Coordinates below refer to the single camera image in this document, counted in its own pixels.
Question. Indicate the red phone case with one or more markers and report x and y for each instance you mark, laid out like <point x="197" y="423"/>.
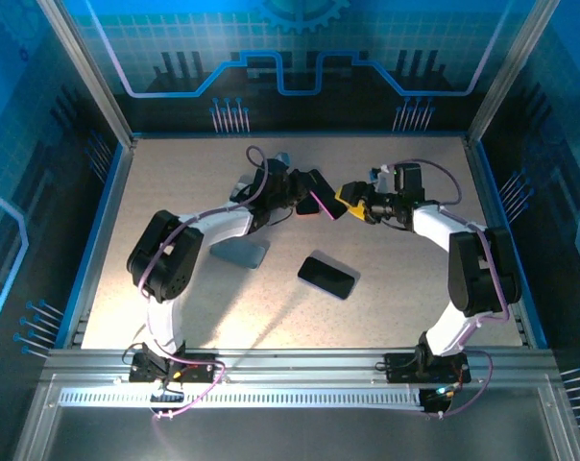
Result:
<point x="309" y="215"/>

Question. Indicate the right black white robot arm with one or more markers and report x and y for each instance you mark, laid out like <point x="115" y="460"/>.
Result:
<point x="477" y="269"/>

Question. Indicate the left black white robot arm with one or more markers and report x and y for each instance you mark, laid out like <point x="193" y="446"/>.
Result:
<point x="160" y="259"/>

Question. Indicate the grey-blue phone case upper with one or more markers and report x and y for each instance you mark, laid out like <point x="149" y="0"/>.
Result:
<point x="283" y="158"/>

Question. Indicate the wide blue circuit print panel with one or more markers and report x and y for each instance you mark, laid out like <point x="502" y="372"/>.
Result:
<point x="295" y="29"/>

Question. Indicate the blue circuit print side panel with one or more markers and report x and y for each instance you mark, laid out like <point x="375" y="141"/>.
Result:
<point x="568" y="144"/>
<point x="11" y="144"/>

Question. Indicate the black control board with LED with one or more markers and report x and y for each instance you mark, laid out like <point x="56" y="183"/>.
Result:
<point x="436" y="401"/>

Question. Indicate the grey metal plate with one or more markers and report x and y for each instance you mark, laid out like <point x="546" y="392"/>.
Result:
<point x="295" y="437"/>

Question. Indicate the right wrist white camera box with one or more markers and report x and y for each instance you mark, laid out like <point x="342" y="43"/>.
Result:
<point x="380" y="177"/>

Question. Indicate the aluminium table side rail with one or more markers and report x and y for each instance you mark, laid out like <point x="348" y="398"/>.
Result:
<point x="114" y="192"/>
<point x="484" y="192"/>

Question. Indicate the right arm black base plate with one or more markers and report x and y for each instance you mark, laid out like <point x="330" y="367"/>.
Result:
<point x="400" y="370"/>

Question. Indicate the long aluminium frame rail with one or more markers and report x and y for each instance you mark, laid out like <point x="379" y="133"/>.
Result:
<point x="295" y="365"/>

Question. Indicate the aluminium frame post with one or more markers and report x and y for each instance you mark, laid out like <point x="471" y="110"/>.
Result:
<point x="511" y="72"/>
<point x="88" y="72"/>

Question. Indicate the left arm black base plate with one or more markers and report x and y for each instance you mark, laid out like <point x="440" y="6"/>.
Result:
<point x="201" y="372"/>

